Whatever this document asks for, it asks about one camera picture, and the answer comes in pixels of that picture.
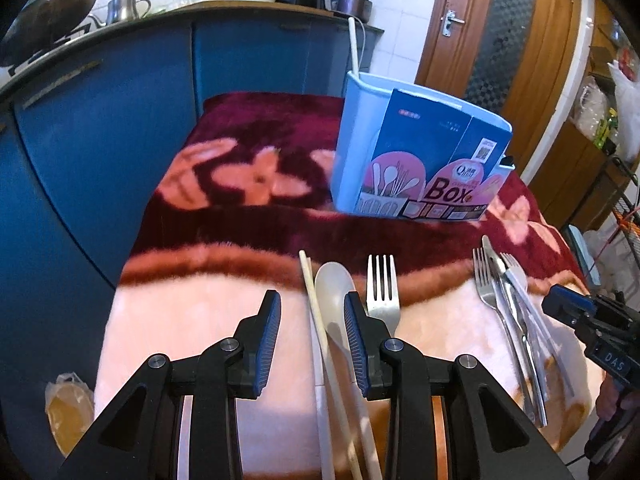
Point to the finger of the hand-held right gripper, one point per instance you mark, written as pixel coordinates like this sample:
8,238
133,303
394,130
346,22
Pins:
567,302

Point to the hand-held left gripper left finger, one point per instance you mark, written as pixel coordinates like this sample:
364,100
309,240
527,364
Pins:
270,340

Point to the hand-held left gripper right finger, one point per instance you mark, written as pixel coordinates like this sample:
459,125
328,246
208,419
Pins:
355,345

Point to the wide metal fork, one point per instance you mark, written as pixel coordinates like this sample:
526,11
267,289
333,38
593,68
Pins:
382,305

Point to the white plastic spoon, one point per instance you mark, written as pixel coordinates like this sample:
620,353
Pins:
332,290

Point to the light blue utensil holder box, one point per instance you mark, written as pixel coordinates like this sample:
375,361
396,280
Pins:
360,160

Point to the person's right hand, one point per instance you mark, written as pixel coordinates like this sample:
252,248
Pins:
607,400

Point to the light blue plastic item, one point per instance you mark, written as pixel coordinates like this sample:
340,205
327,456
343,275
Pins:
580,252

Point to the wooden side cabinet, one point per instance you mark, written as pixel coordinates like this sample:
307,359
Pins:
565,170

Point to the red floral blanket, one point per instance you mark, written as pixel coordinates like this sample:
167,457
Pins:
240,210

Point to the translucent plastic bag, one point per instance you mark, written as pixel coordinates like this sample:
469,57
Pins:
590,105

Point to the white plastic bag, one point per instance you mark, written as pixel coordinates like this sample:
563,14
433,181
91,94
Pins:
627,105

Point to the clear plastic bag on floor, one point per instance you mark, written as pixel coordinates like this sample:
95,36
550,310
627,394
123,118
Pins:
67,410

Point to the blue lower kitchen cabinets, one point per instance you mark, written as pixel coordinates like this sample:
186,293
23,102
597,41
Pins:
100,160

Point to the wooden door with glass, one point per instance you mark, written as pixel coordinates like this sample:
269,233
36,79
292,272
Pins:
510,35

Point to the white plastic chopstick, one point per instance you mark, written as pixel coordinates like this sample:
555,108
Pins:
354,45

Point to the dark brown cooking pot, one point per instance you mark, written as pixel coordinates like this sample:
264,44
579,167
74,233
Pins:
352,7

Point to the steel kettle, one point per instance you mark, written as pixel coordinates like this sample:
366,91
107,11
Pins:
122,10

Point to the gas stove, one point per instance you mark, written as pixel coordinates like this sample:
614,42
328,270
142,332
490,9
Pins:
55,47

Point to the steel wok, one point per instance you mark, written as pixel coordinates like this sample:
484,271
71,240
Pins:
55,5

